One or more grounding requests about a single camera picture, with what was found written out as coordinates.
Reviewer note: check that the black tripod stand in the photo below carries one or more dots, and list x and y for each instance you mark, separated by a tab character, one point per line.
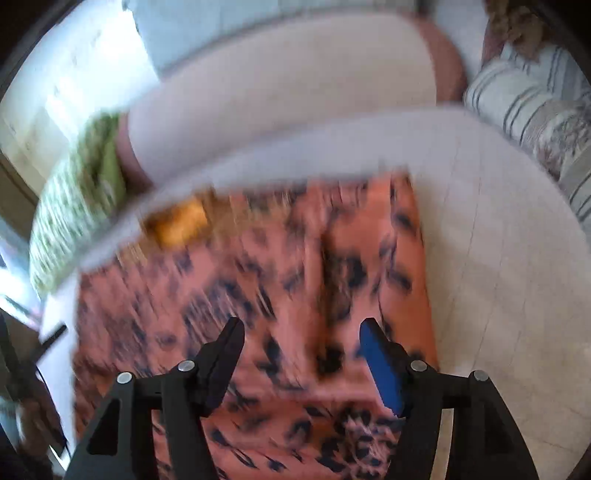
40	423

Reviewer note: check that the grey striped floral pillow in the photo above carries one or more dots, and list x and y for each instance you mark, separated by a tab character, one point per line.
542	105

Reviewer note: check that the orange floral print garment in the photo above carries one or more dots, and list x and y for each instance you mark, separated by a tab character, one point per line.
302	403

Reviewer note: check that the green white patterned pillow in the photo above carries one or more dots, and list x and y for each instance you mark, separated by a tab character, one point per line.
85	190

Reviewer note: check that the pink bolster cushion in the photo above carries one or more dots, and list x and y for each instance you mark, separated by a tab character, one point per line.
284	76

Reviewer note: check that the grey blue pillow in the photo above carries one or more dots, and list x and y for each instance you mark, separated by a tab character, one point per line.
173	30

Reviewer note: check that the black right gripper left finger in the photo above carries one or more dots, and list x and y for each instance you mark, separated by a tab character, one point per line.
118	442

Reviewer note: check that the dark furry object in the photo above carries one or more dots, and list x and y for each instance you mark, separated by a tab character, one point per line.
513	23

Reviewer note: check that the pale quilted bed cover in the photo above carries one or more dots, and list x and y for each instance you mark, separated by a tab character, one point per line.
508	266

